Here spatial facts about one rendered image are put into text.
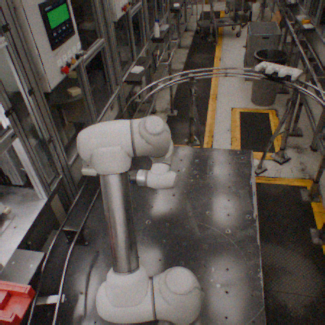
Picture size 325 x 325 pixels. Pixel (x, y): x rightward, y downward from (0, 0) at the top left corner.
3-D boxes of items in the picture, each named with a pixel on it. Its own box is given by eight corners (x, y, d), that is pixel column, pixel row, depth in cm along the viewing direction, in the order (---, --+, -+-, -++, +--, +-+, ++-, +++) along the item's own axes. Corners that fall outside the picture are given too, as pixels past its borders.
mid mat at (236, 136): (286, 161, 289) (286, 159, 288) (230, 157, 299) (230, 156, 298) (276, 109, 362) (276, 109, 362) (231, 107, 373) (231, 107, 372)
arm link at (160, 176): (149, 190, 159) (152, 167, 164) (177, 192, 157) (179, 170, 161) (145, 185, 149) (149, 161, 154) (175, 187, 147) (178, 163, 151)
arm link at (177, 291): (204, 323, 112) (207, 298, 98) (158, 329, 112) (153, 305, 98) (197, 284, 124) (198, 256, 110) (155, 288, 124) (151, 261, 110)
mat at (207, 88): (212, 153, 305) (212, 152, 304) (157, 150, 316) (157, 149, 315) (225, 10, 737) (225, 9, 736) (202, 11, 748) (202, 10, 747)
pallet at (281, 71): (253, 76, 261) (254, 65, 254) (261, 71, 268) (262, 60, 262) (293, 87, 241) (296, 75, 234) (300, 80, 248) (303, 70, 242)
